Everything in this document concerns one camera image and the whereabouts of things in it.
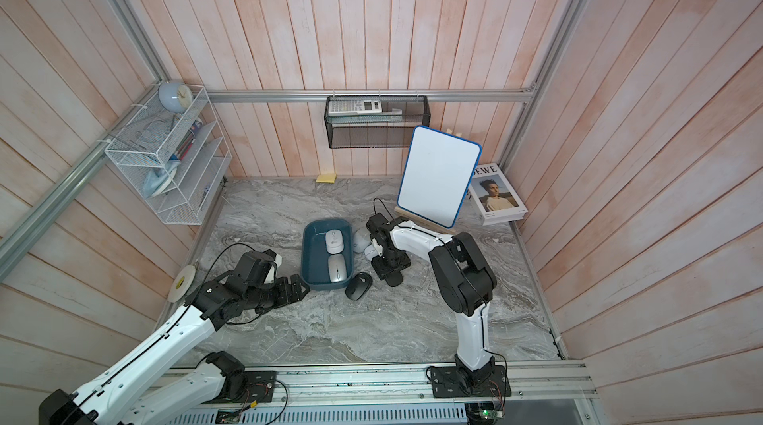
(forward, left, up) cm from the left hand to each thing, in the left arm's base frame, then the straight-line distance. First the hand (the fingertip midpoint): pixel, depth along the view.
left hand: (296, 297), depth 78 cm
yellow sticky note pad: (+55, 0, -10) cm, 56 cm away
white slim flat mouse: (+19, -20, -9) cm, 29 cm away
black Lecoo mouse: (+7, -16, -10) cm, 20 cm away
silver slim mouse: (+13, -9, -8) cm, 18 cm away
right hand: (+14, -26, -11) cm, 31 cm away
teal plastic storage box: (+17, -1, -9) cm, 19 cm away
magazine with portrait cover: (+43, -66, -7) cm, 79 cm away
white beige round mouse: (+23, -16, -7) cm, 29 cm away
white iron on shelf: (+27, +40, +18) cm, 51 cm away
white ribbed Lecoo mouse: (+22, -7, -8) cm, 25 cm away
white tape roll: (+8, +40, -12) cm, 42 cm away
